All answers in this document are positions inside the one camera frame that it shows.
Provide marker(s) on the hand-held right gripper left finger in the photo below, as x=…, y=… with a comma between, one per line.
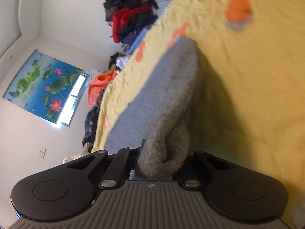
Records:
x=126, y=158

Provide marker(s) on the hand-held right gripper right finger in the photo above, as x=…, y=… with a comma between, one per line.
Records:
x=188, y=173

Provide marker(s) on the grey sweater with navy sleeves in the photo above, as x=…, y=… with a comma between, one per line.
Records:
x=166, y=88

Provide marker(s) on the pile of dark and red clothes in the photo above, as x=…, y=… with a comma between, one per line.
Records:
x=128, y=19

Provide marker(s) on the dark floral cloth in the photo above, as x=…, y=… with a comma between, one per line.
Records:
x=90, y=126

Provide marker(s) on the orange plastic bag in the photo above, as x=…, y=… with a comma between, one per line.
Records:
x=97, y=88

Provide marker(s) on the window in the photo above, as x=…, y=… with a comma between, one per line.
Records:
x=71, y=102

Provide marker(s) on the white crumpled cloth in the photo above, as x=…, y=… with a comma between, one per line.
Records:
x=122, y=62

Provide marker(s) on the olive dark cloth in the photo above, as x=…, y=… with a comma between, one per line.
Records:
x=114, y=60

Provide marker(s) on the yellow printed quilt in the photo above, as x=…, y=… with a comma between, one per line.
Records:
x=250, y=88

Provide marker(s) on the lotus print window blind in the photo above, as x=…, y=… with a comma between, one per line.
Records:
x=43, y=85

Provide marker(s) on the light blue folded blanket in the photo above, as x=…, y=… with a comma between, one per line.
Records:
x=139, y=39

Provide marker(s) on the white wall switch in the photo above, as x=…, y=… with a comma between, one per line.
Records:
x=42, y=153

